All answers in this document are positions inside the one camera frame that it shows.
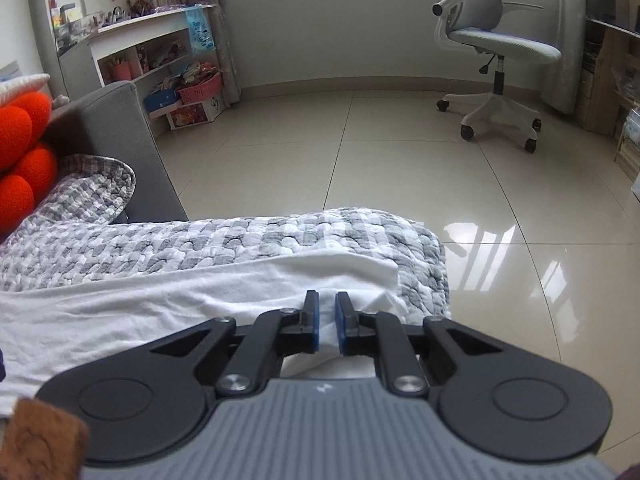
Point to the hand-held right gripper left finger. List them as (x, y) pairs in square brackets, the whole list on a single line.
[(315, 320)]

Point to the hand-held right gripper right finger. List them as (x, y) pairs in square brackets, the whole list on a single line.
[(341, 322)]

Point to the white pants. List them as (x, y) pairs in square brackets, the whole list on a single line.
[(175, 300)]

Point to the grey checked quilted blanket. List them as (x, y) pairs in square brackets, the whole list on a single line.
[(200, 245)]

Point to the printed cardboard box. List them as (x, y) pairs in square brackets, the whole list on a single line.
[(192, 115)]

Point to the grey sofa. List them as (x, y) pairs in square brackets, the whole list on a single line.
[(130, 160)]

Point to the pink basket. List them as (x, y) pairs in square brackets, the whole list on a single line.
[(200, 91)]

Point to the grey patterned curtain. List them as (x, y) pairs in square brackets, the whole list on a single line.
[(572, 35), (220, 60)]

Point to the blue plastic bag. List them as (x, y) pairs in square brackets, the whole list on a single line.
[(200, 30)]

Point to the white office chair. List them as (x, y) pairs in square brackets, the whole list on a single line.
[(500, 45)]

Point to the orange pumpkin cushion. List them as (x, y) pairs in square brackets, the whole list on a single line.
[(25, 170)]

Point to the white bookshelf desk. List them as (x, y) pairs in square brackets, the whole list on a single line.
[(110, 45)]

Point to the light wood desk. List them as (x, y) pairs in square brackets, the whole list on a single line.
[(605, 85)]

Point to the light grey pillow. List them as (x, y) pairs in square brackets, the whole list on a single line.
[(20, 87)]

